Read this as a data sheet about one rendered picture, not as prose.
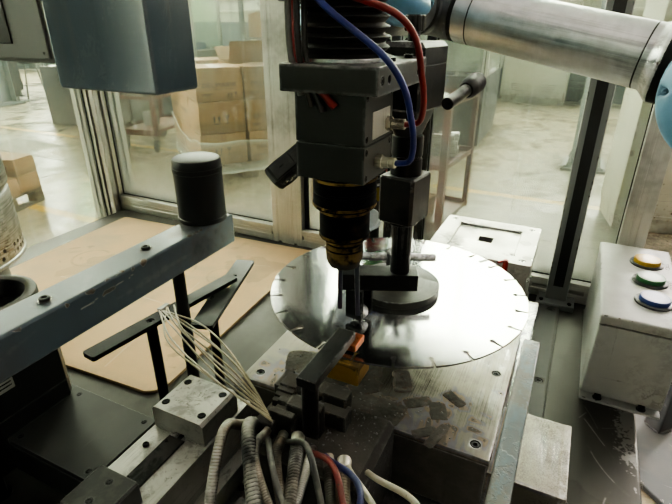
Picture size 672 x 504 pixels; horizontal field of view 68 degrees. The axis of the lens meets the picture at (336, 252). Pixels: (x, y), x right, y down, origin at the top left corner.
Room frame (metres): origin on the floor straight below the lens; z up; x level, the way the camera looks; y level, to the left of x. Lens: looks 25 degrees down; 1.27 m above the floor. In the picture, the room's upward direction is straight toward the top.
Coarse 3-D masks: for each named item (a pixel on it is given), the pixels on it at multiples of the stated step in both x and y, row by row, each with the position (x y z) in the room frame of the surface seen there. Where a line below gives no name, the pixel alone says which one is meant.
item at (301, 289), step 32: (320, 256) 0.66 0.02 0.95; (448, 256) 0.66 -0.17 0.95; (288, 288) 0.57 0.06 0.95; (320, 288) 0.57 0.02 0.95; (448, 288) 0.57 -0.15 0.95; (480, 288) 0.57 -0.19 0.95; (512, 288) 0.57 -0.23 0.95; (288, 320) 0.49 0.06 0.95; (320, 320) 0.49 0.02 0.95; (352, 320) 0.49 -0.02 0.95; (384, 320) 0.49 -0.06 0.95; (416, 320) 0.49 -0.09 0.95; (448, 320) 0.49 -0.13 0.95; (480, 320) 0.49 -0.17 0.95; (512, 320) 0.49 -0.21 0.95; (352, 352) 0.43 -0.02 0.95; (384, 352) 0.43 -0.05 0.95; (416, 352) 0.43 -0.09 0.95; (448, 352) 0.43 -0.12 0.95; (480, 352) 0.43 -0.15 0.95
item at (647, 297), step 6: (642, 294) 0.62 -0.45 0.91; (648, 294) 0.62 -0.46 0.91; (654, 294) 0.62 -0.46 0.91; (660, 294) 0.62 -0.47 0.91; (642, 300) 0.62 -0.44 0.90; (648, 300) 0.61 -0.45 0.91; (654, 300) 0.61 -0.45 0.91; (660, 300) 0.61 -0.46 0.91; (666, 300) 0.61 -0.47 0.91; (654, 306) 0.60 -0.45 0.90; (660, 306) 0.60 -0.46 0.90; (666, 306) 0.60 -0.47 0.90
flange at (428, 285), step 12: (384, 264) 0.62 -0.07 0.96; (420, 276) 0.58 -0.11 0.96; (432, 276) 0.58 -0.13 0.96; (420, 288) 0.55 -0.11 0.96; (432, 288) 0.55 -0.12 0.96; (384, 300) 0.52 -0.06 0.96; (396, 300) 0.52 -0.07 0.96; (408, 300) 0.52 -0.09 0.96; (420, 300) 0.52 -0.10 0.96; (432, 300) 0.53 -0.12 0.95
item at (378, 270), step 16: (400, 240) 0.48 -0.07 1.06; (400, 256) 0.48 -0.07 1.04; (352, 272) 0.49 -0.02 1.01; (368, 272) 0.49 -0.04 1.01; (384, 272) 0.49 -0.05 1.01; (400, 272) 0.48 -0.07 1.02; (416, 272) 0.49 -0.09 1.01; (352, 288) 0.48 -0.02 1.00; (368, 288) 0.48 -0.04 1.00; (384, 288) 0.48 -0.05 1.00; (400, 288) 0.48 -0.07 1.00; (416, 288) 0.48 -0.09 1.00; (352, 304) 0.49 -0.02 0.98; (368, 304) 0.50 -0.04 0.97
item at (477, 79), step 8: (464, 80) 0.51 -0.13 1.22; (472, 80) 0.51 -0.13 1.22; (480, 80) 0.52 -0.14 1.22; (464, 88) 0.50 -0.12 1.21; (472, 88) 0.50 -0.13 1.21; (480, 88) 0.51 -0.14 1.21; (448, 96) 0.47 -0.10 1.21; (456, 96) 0.48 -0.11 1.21; (464, 96) 0.49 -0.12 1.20; (472, 96) 0.51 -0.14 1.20; (448, 104) 0.47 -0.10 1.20; (456, 104) 0.48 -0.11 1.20
